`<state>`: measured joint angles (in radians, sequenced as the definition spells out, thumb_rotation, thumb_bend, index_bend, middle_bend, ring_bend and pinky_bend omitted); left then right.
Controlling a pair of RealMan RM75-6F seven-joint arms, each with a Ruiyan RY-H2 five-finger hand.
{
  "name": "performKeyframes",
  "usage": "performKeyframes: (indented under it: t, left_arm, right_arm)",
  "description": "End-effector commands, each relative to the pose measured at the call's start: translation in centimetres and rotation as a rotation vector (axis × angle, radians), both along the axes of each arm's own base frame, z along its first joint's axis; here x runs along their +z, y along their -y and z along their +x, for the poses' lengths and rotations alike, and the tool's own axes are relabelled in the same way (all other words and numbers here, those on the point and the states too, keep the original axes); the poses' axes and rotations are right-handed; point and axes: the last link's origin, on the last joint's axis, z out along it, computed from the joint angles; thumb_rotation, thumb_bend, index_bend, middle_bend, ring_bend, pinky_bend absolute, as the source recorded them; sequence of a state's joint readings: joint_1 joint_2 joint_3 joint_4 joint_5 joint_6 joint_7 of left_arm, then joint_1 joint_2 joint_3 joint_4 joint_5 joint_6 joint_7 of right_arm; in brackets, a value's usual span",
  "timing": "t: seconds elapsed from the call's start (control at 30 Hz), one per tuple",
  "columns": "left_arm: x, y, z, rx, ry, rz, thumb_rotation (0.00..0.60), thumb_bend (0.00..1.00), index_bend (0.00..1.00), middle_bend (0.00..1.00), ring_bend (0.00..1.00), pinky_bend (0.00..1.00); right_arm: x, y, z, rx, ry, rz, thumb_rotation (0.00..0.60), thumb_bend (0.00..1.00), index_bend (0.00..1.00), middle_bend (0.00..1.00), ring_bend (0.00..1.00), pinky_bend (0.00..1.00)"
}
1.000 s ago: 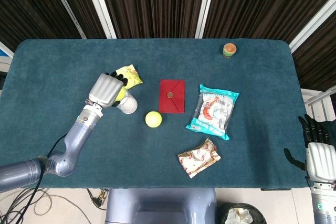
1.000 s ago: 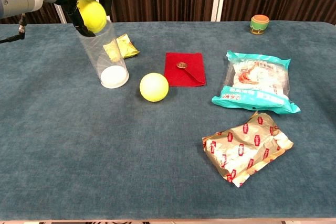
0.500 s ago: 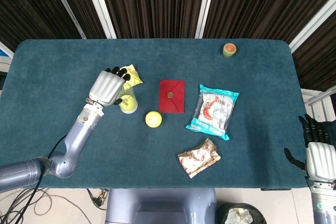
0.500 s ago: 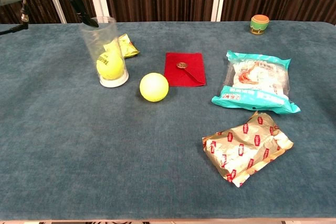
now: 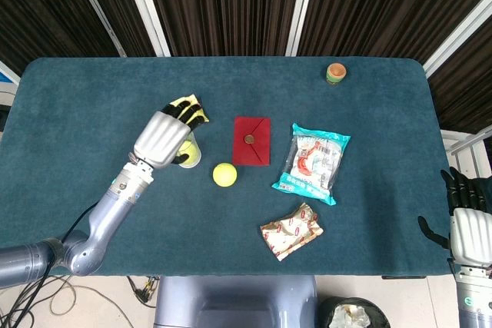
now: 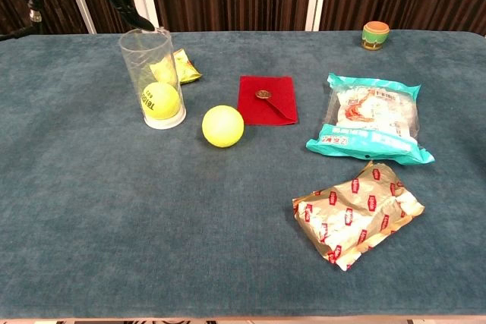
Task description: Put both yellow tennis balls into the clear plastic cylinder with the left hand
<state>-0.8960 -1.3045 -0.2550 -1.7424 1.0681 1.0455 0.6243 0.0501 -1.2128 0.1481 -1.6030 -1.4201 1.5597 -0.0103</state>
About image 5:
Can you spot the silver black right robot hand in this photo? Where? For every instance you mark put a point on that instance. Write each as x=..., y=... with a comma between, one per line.
x=471, y=232

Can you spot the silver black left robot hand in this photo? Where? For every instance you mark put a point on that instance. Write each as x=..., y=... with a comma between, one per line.
x=161, y=140

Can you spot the yellow tennis ball black print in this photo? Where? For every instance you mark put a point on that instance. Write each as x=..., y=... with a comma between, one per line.
x=188, y=149

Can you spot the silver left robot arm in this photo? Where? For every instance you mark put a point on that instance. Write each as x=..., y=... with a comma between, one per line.
x=111, y=209

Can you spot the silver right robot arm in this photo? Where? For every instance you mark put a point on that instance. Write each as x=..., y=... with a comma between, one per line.
x=474, y=297

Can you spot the clear plastic ball tube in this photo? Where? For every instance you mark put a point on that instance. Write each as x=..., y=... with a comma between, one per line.
x=195, y=161

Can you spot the yellow green snack packet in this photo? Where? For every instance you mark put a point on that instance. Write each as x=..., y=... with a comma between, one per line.
x=192, y=98

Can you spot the teal velvet table cloth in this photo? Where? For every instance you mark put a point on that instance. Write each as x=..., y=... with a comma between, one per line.
x=115, y=86

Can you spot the white metal rack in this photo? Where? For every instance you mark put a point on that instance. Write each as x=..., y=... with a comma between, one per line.
x=467, y=147

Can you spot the red envelope gold seal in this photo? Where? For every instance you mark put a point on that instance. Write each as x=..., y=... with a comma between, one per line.
x=251, y=151

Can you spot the black trash bin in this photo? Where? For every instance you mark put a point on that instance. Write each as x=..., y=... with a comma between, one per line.
x=353, y=314

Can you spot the teal clear snack bag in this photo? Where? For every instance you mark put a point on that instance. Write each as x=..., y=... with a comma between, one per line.
x=311, y=166

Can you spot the gold red-logo tea packet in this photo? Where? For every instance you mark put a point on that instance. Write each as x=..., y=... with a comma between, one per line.
x=292, y=232

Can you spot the grey-blue robot torso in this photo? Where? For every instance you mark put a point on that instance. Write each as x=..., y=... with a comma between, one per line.
x=234, y=301

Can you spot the small green orange cup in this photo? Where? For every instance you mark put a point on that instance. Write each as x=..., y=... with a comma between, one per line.
x=336, y=73

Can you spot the white frame post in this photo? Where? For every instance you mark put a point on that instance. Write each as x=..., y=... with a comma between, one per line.
x=457, y=38
x=301, y=9
x=146, y=9
x=96, y=9

